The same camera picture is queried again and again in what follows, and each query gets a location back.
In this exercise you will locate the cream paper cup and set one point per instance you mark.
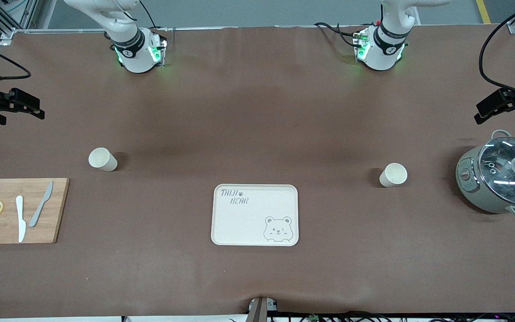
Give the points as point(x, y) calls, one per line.
point(394, 174)
point(103, 158)

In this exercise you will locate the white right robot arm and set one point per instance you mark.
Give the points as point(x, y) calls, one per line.
point(128, 44)

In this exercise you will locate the glass pot lid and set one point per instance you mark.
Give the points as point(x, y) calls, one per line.
point(503, 179)

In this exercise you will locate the grey plastic knife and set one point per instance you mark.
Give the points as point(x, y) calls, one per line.
point(45, 197)

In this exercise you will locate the grey-green electric cooking pot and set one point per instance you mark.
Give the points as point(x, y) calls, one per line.
point(476, 192)

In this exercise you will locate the white plastic knife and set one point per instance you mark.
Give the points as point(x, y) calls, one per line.
point(20, 219)

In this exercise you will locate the wooden cutting board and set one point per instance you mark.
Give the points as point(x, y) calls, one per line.
point(56, 223)

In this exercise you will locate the brown table mat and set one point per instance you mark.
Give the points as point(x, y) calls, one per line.
point(284, 112)

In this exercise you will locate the white bear print tray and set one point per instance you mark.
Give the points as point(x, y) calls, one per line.
point(257, 219)

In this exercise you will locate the metal table edge bracket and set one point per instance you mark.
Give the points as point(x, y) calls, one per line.
point(259, 311)

